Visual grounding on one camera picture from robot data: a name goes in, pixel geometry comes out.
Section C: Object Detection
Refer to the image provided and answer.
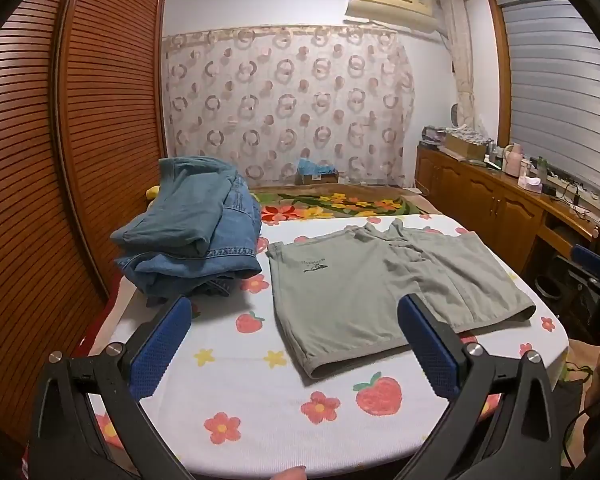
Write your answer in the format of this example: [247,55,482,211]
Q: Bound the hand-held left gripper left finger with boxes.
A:
[27,295,196,480]

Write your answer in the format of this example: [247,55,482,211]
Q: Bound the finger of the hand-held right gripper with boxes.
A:
[571,244,600,273]

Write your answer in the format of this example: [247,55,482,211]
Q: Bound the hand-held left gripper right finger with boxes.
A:
[396,293,573,480]

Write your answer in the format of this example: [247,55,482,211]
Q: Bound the grey-green short pants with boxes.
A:
[266,224,537,380]

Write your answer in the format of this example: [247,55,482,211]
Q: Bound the teal denim pants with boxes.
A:
[111,156,242,261]

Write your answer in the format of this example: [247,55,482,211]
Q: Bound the white power strip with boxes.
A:
[547,172,600,206]

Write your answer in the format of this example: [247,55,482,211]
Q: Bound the white strawberry print sheet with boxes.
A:
[92,212,571,478]

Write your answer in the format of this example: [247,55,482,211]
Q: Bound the wooden sideboard cabinet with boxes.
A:
[414,142,600,271]

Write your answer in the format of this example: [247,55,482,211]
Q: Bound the pink thermos jug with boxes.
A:
[502,143,524,177]

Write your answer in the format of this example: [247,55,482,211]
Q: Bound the blue jeans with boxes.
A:
[117,170,264,307]

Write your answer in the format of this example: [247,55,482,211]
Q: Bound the open cardboard box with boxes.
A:
[445,127,492,161]

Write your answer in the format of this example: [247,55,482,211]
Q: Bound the floral blanket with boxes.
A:
[250,182,441,223]

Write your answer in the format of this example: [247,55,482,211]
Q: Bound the grey window blind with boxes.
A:
[497,0,600,201]

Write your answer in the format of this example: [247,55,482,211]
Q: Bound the small cardboard box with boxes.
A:
[295,170,340,186]

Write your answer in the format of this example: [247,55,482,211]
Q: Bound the stack of small boxes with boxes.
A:
[421,125,448,150]

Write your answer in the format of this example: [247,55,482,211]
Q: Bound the wooden louvered wardrobe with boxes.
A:
[0,0,169,461]

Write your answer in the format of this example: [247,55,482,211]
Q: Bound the blue plastic bag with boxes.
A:
[297,157,337,177]

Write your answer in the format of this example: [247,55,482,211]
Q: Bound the cream lace curtain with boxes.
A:
[440,0,481,131]

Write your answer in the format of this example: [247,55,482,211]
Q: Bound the circle pattern curtain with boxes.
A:
[161,25,416,188]

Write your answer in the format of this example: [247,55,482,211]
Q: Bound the cream air conditioner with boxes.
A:
[345,0,438,36]

